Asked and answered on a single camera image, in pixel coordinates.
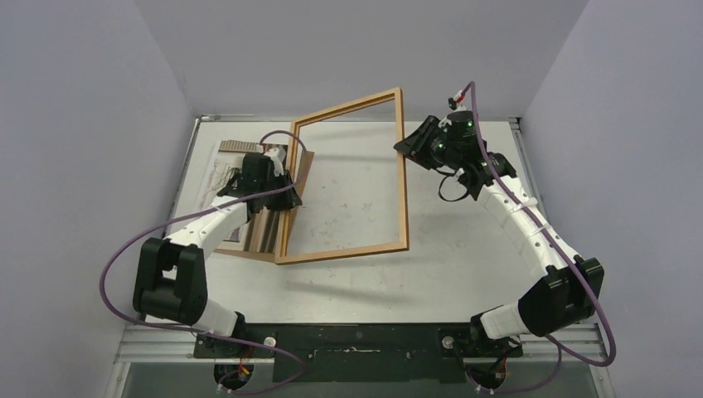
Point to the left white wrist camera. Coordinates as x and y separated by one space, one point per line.
277 155

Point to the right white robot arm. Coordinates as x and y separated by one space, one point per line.
565 283

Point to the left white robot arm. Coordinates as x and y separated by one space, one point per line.
171 277

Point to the wooden picture frame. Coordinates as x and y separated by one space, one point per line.
281 255

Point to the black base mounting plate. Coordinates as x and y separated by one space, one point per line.
362 352

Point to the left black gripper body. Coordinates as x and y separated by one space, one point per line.
279 201

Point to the printed plant photo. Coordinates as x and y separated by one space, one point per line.
219 181

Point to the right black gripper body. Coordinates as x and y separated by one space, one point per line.
423 143

